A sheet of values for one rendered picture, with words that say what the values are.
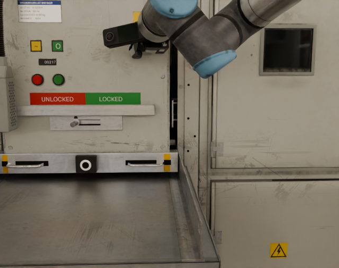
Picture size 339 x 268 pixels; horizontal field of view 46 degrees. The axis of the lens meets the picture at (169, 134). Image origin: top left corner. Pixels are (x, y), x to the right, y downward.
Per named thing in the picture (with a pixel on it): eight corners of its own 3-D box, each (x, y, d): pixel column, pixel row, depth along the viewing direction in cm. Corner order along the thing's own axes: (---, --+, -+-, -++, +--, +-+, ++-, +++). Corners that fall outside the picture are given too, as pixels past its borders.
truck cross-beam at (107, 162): (178, 172, 120) (178, 152, 119) (-6, 174, 118) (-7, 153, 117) (176, 168, 125) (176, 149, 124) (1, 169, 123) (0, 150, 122)
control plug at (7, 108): (9, 132, 107) (5, 65, 104) (-10, 132, 106) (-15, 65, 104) (18, 128, 114) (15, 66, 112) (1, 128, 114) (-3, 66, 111)
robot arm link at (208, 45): (251, 45, 87) (215, -1, 85) (222, 72, 80) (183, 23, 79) (225, 63, 94) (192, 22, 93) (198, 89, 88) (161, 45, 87)
